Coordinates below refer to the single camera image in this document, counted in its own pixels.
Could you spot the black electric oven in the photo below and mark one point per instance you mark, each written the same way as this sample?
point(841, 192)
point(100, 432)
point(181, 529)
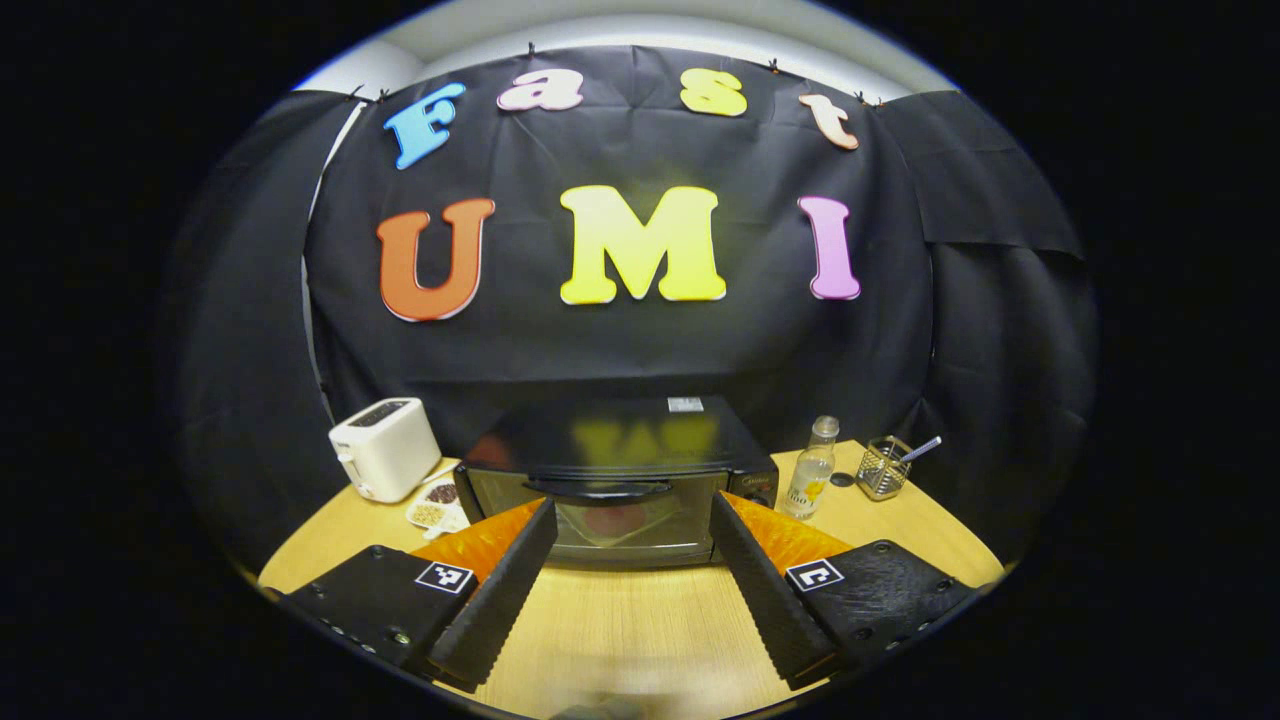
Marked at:
point(620, 440)

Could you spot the clear glass bottle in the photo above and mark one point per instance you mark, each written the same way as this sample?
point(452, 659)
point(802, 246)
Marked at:
point(810, 475)

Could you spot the white toaster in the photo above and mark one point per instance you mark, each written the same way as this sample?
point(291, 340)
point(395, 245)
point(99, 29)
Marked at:
point(385, 450)

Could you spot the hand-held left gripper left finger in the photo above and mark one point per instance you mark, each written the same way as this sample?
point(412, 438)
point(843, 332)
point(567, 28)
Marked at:
point(505, 590)

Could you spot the pink round food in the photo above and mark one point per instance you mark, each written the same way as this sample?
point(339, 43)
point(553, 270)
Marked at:
point(612, 520)

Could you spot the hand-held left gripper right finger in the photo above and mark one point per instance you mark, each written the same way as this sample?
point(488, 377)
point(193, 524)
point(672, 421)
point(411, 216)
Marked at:
point(765, 600)

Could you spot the black backdrop cloth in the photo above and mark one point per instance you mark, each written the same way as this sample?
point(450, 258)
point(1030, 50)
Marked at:
point(650, 350)

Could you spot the white divided snack dish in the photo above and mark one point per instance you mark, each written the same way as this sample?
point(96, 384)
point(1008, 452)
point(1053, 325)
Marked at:
point(435, 508)

